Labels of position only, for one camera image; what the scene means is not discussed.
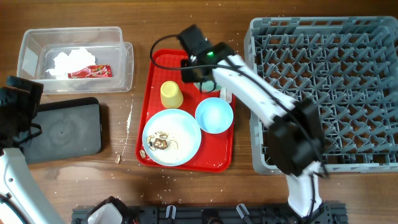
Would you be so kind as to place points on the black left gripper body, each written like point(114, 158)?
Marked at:
point(20, 107)

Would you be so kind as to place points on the food scrap on table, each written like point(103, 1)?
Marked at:
point(118, 159)

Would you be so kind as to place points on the mint green bowl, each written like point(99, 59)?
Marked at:
point(208, 86)

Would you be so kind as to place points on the yellow plastic cup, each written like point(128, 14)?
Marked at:
point(171, 95)

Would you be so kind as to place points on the black tray bin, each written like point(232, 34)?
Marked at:
point(70, 129)

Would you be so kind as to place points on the clear plastic bin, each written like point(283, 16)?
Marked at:
point(39, 47)

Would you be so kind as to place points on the white plastic fork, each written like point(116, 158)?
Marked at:
point(226, 95)

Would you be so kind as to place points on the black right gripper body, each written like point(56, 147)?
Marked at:
point(189, 76)

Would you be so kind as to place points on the light blue plate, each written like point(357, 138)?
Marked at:
point(182, 127)

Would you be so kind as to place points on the crumpled white napkin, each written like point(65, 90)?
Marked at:
point(74, 62)

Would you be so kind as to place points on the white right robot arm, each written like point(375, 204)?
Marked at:
point(296, 140)

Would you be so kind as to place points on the food scrap on tray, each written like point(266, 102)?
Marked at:
point(143, 153)

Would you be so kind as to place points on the red snack wrapper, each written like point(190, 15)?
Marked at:
point(92, 71)

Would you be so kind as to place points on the grey dishwasher rack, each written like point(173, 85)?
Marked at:
point(348, 67)

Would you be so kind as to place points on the red plastic tray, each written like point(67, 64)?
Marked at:
point(216, 150)

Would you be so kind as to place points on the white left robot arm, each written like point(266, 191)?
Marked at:
point(21, 198)

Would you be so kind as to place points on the light blue bowl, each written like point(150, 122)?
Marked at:
point(214, 115)

